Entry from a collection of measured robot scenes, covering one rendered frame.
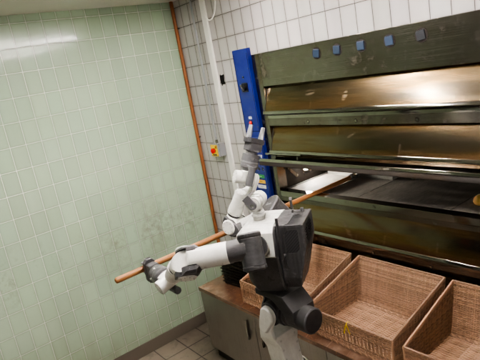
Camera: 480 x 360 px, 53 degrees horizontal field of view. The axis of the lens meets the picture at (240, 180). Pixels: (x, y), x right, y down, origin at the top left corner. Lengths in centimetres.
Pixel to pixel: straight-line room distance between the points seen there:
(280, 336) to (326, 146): 117
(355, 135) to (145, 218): 179
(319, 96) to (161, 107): 141
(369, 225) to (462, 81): 98
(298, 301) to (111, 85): 218
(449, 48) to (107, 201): 245
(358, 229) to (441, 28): 121
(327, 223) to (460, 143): 104
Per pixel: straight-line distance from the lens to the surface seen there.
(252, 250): 186
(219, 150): 365
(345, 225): 300
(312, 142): 297
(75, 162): 353
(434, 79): 245
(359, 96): 268
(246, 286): 311
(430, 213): 262
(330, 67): 278
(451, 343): 267
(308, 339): 277
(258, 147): 236
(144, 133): 372
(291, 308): 210
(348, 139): 279
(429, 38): 242
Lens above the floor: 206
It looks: 13 degrees down
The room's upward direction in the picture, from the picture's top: 10 degrees counter-clockwise
